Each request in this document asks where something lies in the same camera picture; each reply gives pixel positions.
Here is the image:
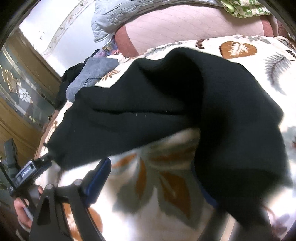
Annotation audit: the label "pink bed headboard cushion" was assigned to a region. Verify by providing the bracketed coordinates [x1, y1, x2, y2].
[115, 4, 278, 57]

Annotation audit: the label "wooden stained-glass wardrobe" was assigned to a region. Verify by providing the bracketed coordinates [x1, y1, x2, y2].
[1, 29, 61, 166]

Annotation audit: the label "grey quilted pillow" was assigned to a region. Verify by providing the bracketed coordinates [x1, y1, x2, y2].
[91, 0, 222, 43]

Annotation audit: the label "leaf-patterned cream blanket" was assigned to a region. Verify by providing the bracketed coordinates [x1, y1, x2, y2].
[34, 34, 296, 241]

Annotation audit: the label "folded grey jeans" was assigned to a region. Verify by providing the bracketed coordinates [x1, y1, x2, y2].
[66, 57, 119, 102]

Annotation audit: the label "black garment pile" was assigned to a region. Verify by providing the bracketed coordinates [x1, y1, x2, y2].
[54, 59, 88, 110]

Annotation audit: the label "colourful small box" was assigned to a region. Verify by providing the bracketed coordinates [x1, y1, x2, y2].
[102, 39, 119, 57]

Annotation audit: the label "green patterned cloth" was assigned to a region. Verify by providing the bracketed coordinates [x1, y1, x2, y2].
[220, 0, 271, 19]

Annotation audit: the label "black pants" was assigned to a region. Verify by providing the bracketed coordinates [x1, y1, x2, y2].
[43, 47, 293, 241]

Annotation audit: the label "person's left hand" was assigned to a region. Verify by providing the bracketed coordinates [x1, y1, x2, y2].
[14, 197, 32, 230]

